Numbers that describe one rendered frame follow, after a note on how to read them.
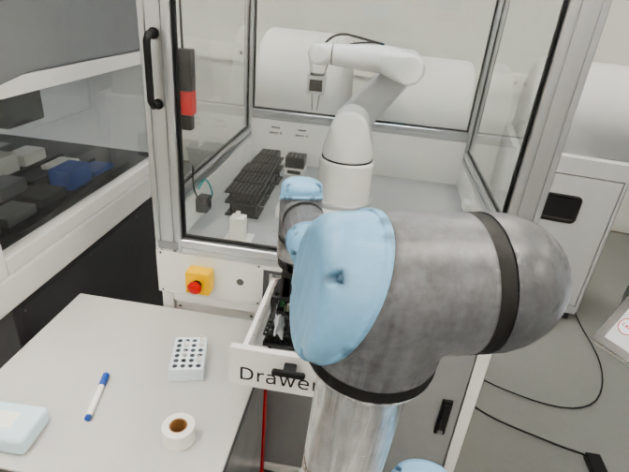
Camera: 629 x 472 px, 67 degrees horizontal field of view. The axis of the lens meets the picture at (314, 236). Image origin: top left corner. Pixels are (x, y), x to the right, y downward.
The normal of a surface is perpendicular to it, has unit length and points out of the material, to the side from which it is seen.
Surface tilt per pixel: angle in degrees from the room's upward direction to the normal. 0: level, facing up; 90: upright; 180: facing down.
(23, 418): 0
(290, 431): 90
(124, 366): 0
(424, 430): 90
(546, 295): 65
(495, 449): 1
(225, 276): 90
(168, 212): 90
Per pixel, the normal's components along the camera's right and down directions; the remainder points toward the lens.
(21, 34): 0.99, 0.14
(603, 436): 0.08, -0.89
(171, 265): -0.15, 0.44
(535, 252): 0.32, -0.43
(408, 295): 0.18, -0.01
